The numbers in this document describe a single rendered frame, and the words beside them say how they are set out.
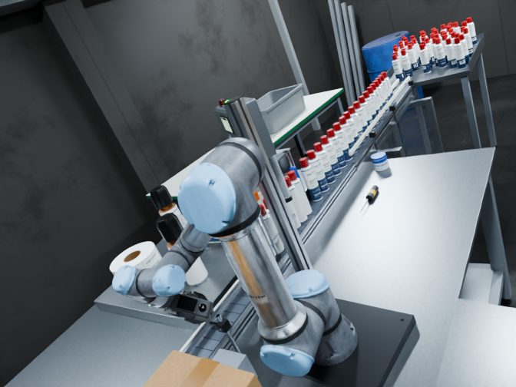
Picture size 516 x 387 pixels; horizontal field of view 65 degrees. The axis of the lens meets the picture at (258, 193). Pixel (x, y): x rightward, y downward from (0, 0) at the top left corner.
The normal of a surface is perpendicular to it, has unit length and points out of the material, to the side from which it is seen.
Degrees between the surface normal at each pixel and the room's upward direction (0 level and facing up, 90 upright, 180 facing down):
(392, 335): 2
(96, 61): 90
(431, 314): 0
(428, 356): 0
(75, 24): 90
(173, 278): 86
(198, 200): 84
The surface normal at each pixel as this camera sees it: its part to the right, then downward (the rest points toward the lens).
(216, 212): -0.46, 0.42
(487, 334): -0.37, -0.85
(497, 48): -0.60, 0.53
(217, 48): 0.71, 0.00
